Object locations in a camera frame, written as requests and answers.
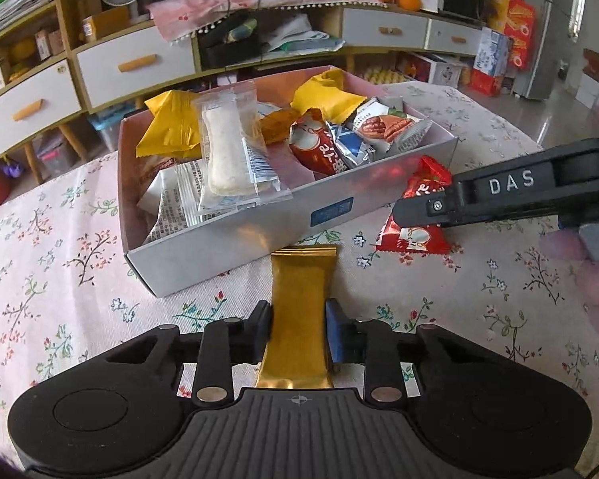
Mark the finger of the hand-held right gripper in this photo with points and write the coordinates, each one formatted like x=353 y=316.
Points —
x=429 y=207

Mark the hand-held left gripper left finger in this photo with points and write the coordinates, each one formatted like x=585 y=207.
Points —
x=264 y=332

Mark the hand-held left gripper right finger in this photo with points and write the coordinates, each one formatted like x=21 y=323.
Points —
x=334 y=332

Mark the red snack packet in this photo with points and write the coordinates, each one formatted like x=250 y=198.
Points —
x=427 y=179
x=314 y=147

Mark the gold bar packet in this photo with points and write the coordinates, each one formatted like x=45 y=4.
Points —
x=299 y=309

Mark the white nut packet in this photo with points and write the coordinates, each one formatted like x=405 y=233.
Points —
x=392 y=129

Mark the pink-lined cardboard box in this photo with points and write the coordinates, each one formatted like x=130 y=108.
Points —
x=239 y=244

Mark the white black-text packet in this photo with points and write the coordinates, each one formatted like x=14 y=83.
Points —
x=167 y=209

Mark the small orange snack packet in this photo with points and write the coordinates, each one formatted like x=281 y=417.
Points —
x=279 y=124

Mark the clear long white-bar packet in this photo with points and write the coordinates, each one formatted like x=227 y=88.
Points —
x=224 y=159

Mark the large yellow snack packet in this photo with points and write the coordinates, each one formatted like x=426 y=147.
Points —
x=172 y=119

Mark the small red box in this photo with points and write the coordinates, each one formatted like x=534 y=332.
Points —
x=485 y=84

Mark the white printed box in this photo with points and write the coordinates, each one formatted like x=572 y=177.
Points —
x=442 y=72

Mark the yellow packaged goods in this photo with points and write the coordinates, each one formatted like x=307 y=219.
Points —
x=384 y=77

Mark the blue white carton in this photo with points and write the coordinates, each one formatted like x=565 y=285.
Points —
x=491 y=52

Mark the white drawer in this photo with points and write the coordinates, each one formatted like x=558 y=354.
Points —
x=439 y=47
x=359 y=40
x=55 y=90
x=100 y=90

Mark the large red gift box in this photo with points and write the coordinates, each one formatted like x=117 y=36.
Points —
x=516 y=25

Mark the wooden low cabinet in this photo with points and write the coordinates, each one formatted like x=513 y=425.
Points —
x=334 y=25

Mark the white teal cloth pile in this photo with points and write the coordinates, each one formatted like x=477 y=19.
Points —
x=299 y=35

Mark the blue-lid plastic storage bin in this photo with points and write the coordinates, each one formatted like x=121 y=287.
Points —
x=105 y=132

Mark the black basket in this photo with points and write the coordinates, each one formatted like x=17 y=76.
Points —
x=219 y=52

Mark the clear plastic storage bin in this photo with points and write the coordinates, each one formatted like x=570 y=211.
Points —
x=50 y=154

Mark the purple plush toy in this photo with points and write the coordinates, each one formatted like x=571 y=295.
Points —
x=12 y=169

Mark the pink floral cloth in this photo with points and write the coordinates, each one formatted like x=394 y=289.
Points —
x=179 y=15

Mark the small brown box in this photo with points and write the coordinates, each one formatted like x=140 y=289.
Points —
x=45 y=45

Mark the yellow shelf object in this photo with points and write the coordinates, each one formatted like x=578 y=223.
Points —
x=22 y=50

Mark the wooden shelf cabinet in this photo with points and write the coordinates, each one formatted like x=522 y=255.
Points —
x=65 y=15

